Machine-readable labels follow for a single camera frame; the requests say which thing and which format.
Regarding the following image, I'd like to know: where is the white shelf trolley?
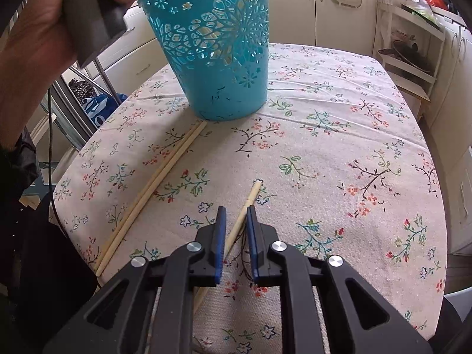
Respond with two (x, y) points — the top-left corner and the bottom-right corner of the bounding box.
(373, 0), (446, 120)

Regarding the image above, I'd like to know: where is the red plastic bag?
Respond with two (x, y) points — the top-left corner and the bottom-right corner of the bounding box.
(426, 0), (448, 10)

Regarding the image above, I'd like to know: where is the broom with metal handle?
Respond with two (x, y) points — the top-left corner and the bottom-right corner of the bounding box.
(93, 58), (122, 106)

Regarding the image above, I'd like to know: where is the person's left hand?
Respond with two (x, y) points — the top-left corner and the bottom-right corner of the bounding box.
(0, 0), (141, 150)

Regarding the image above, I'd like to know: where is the teal perforated plastic basket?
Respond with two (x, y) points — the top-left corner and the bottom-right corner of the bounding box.
(138, 0), (269, 122)

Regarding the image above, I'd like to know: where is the blue white bag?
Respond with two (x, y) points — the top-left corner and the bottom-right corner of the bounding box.
(81, 94), (118, 128)

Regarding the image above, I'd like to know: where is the wooden chopstick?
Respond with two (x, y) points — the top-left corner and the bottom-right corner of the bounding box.
(96, 121), (209, 277)
(95, 121), (207, 276)
(194, 179), (263, 313)

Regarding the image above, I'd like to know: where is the floral tablecloth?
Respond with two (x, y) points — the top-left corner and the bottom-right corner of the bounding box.
(47, 44), (447, 353)

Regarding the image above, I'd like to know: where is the black sleeve forearm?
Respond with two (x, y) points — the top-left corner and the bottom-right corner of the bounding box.
(1, 130), (97, 353)

